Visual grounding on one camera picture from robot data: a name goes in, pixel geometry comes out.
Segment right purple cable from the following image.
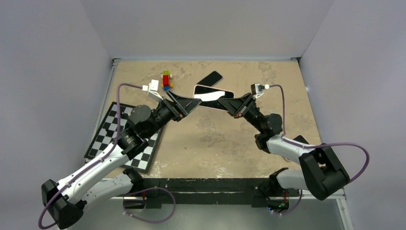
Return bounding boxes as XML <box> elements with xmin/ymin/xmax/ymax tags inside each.
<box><xmin>268</xmin><ymin>84</ymin><xmax>371</xmax><ymax>185</ymax></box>

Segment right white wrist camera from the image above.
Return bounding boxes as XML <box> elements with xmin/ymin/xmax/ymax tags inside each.
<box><xmin>251</xmin><ymin>83</ymin><xmax>270</xmax><ymax>99</ymax></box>

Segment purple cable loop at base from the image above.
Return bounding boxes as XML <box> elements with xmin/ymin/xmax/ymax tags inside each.
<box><xmin>123</xmin><ymin>188</ymin><xmax>175</xmax><ymax>223</ymax></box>

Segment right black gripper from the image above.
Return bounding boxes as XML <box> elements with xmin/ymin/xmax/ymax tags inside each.
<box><xmin>216</xmin><ymin>92</ymin><xmax>265</xmax><ymax>133</ymax></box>

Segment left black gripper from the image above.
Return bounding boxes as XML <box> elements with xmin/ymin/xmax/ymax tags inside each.
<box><xmin>144</xmin><ymin>90</ymin><xmax>201</xmax><ymax>138</ymax></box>

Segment pink phone case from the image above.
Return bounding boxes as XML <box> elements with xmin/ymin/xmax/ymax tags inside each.
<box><xmin>193</xmin><ymin>84</ymin><xmax>235</xmax><ymax>111</ymax></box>

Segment aluminium frame rail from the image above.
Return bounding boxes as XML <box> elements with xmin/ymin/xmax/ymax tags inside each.
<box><xmin>57</xmin><ymin>57</ymin><xmax>121</xmax><ymax>230</ymax></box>

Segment phone in pink case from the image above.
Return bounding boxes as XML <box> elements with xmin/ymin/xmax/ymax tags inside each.
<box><xmin>282</xmin><ymin>137</ymin><xmax>312</xmax><ymax>164</ymax></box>

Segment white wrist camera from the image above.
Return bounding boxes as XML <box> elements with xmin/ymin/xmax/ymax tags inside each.
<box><xmin>251</xmin><ymin>83</ymin><xmax>270</xmax><ymax>99</ymax></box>
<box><xmin>142</xmin><ymin>80</ymin><xmax>163</xmax><ymax>102</ymax></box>

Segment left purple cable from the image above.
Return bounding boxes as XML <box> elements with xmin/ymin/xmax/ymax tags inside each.
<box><xmin>38</xmin><ymin>83</ymin><xmax>145</xmax><ymax>230</ymax></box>

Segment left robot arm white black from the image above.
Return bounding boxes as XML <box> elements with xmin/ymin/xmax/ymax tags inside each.
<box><xmin>38</xmin><ymin>91</ymin><xmax>202</xmax><ymax>230</ymax></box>

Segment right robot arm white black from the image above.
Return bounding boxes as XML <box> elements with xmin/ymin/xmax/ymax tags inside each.
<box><xmin>218</xmin><ymin>93</ymin><xmax>350</xmax><ymax>200</ymax></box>

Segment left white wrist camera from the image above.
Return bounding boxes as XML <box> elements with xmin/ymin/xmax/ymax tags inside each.
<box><xmin>142</xmin><ymin>80</ymin><xmax>163</xmax><ymax>102</ymax></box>

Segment colourful toy brick car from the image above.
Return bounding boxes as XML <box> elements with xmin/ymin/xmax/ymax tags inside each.
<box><xmin>161</xmin><ymin>70</ymin><xmax>173</xmax><ymax>91</ymax></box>

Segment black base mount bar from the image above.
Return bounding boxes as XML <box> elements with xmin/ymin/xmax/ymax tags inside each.
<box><xmin>124</xmin><ymin>177</ymin><xmax>300</xmax><ymax>208</ymax></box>

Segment black white chessboard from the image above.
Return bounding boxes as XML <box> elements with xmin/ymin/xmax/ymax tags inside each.
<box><xmin>84</xmin><ymin>101</ymin><xmax>166</xmax><ymax>174</ymax></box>

